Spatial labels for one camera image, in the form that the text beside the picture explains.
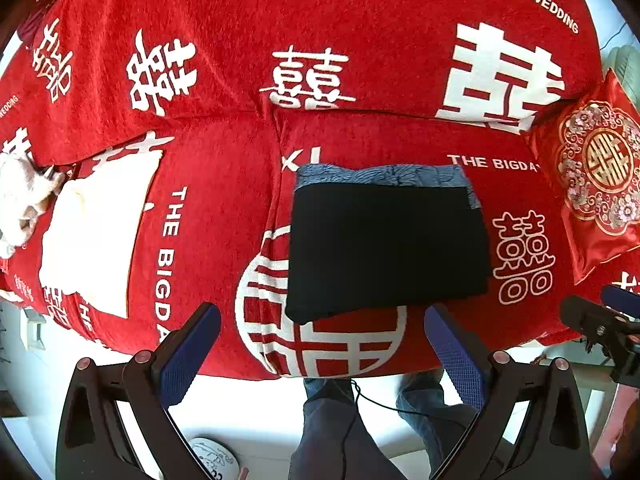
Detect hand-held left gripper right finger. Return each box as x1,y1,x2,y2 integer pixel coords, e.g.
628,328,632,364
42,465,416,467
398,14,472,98
424,304,593,480

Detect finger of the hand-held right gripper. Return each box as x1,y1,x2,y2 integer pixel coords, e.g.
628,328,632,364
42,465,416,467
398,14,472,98
601,284,640,321
559,295,632,347

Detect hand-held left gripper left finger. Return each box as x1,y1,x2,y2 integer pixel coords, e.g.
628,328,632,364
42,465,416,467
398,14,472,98
55,301,222,480

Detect dark pants with blue waistband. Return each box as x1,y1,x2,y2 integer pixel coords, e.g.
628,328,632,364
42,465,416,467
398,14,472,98
284,162,493,325

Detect person's right forearm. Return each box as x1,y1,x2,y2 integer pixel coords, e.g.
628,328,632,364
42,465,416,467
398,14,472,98
592,385,640,480

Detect person's right leg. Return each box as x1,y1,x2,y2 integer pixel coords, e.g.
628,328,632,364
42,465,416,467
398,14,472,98
395,372,483,463

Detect person's leg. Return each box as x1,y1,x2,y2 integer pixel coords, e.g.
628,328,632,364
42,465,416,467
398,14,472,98
395,372,483,463
287,377,401,480

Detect white round printed disc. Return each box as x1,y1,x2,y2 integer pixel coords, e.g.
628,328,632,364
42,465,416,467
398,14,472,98
187,437,237,480

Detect red embroidered cushion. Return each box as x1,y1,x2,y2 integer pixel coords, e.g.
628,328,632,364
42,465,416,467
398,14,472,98
525,67,640,286

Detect person's left leg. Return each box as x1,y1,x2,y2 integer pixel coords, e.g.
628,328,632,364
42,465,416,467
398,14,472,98
287,377,401,480

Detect white folded cloth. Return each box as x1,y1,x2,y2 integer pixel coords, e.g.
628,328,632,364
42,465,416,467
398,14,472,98
39,152,163,318

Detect red printed blanket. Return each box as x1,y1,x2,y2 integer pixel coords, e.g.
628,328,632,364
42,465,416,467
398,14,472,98
0,0,640,382

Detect white plush toy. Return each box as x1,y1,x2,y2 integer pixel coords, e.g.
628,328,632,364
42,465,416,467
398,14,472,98
0,152,68,260

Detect pale green cushion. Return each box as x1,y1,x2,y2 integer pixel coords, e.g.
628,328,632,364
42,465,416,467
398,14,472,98
602,45,640,92

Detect thin black cable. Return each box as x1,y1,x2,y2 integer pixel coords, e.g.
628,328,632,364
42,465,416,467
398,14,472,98
340,379,476,480

